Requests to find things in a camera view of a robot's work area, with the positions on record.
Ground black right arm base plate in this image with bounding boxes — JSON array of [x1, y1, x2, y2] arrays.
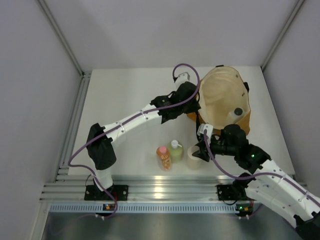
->
[[216, 184, 248, 202]]

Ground right aluminium corner post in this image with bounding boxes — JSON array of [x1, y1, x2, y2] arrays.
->
[[260, 0, 307, 72]]

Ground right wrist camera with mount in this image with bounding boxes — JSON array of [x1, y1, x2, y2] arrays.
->
[[196, 123, 214, 138]]

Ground aluminium corner post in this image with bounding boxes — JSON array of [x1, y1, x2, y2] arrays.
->
[[35, 0, 84, 77], [260, 0, 307, 72]]

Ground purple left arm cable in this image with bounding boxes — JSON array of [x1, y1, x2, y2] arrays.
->
[[67, 63, 201, 221]]

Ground grey slotted cable duct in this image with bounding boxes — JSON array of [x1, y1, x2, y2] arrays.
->
[[49, 202, 253, 213]]

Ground tan canvas tote bag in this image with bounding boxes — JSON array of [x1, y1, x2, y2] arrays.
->
[[187, 65, 251, 135]]

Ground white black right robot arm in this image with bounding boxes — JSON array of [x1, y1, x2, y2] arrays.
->
[[193, 124, 320, 240]]

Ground green pump bottle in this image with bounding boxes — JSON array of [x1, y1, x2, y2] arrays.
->
[[167, 140, 184, 164]]

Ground white bottle with black cap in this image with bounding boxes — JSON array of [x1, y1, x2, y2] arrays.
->
[[226, 107, 244, 125]]

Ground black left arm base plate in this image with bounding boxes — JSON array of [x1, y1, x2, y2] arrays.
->
[[84, 184, 129, 202]]

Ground aluminium rail frame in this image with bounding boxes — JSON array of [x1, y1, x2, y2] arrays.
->
[[39, 71, 313, 202]]

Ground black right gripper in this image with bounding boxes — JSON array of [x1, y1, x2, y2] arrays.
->
[[192, 134, 238, 161]]

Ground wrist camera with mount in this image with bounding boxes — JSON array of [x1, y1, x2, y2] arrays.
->
[[196, 123, 214, 138], [173, 72, 190, 88]]

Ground left aluminium corner post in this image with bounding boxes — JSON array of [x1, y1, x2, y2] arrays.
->
[[35, 0, 84, 77]]

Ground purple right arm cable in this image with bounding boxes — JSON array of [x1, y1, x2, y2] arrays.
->
[[203, 128, 320, 231]]

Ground cream cylindrical jar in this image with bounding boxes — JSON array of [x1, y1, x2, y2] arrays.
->
[[186, 146, 202, 170]]

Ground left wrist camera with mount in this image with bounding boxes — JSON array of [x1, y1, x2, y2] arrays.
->
[[173, 72, 190, 88]]

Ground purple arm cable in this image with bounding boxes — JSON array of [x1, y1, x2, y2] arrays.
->
[[203, 128, 320, 231], [67, 63, 201, 221]]

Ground orange bottle with pink cap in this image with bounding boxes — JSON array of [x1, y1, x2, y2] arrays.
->
[[156, 146, 172, 171]]

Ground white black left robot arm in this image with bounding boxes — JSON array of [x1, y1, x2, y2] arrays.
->
[[86, 81, 200, 200]]

